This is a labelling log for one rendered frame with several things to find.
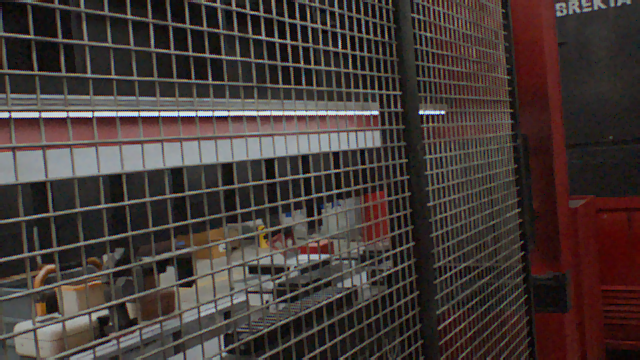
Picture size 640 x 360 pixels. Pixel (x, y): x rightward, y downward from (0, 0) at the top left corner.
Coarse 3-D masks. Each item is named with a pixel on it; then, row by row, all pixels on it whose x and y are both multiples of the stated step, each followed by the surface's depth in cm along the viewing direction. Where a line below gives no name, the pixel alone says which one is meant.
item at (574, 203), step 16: (576, 208) 312; (592, 208) 348; (576, 224) 313; (592, 224) 346; (576, 240) 313; (592, 240) 343; (576, 256) 314; (592, 256) 341; (576, 272) 315; (592, 272) 339; (576, 288) 315; (592, 288) 336; (592, 304) 334; (592, 320) 332; (592, 336) 330; (592, 352) 328
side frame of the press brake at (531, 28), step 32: (448, 0) 291; (512, 0) 278; (544, 0) 279; (512, 32) 279; (544, 32) 275; (448, 64) 293; (480, 64) 287; (544, 64) 275; (480, 96) 288; (544, 96) 276; (448, 128) 296; (544, 128) 277; (544, 160) 278; (384, 192) 313; (544, 192) 279; (384, 224) 314; (544, 224) 280; (544, 256) 281; (544, 320) 284; (576, 320) 299; (512, 352) 291; (544, 352) 285; (576, 352) 297
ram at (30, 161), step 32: (0, 128) 130; (32, 128) 136; (64, 128) 143; (96, 128) 150; (128, 128) 158; (192, 128) 177; (224, 128) 188; (256, 128) 201; (288, 128) 216; (320, 128) 233; (0, 160) 130; (32, 160) 136; (64, 160) 142; (96, 160) 150; (128, 160) 158; (160, 160) 166; (192, 160) 176; (224, 160) 188
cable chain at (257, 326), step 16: (336, 288) 163; (304, 304) 148; (336, 304) 156; (256, 320) 137; (272, 320) 137; (304, 320) 144; (320, 320) 149; (224, 336) 130; (240, 336) 131; (272, 336) 133; (240, 352) 128
